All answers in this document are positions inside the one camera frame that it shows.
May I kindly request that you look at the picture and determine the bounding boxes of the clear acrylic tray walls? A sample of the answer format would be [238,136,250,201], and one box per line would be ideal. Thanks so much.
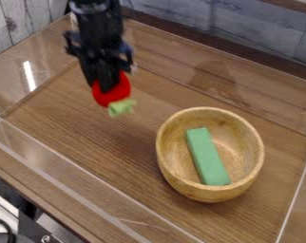
[0,17,306,243]

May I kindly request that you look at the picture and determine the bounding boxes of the wooden bowl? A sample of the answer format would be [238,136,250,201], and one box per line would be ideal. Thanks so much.
[156,106,265,203]

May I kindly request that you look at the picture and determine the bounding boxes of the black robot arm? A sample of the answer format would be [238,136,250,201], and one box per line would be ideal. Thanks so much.
[63,0,134,93]

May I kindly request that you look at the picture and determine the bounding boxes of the black clamp bracket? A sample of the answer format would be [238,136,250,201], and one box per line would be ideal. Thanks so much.
[15,212,62,243]

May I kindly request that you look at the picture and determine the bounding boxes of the black cable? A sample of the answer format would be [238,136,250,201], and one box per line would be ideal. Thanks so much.
[0,216,17,243]

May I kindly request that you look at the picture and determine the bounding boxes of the green rectangular block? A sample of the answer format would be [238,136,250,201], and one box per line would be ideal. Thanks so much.
[185,127,230,186]

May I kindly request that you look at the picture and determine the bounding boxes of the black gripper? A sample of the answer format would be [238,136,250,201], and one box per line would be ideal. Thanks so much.
[63,12,134,93]

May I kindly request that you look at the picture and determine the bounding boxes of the red plush strawberry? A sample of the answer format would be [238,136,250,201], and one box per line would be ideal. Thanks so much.
[90,71,137,118]

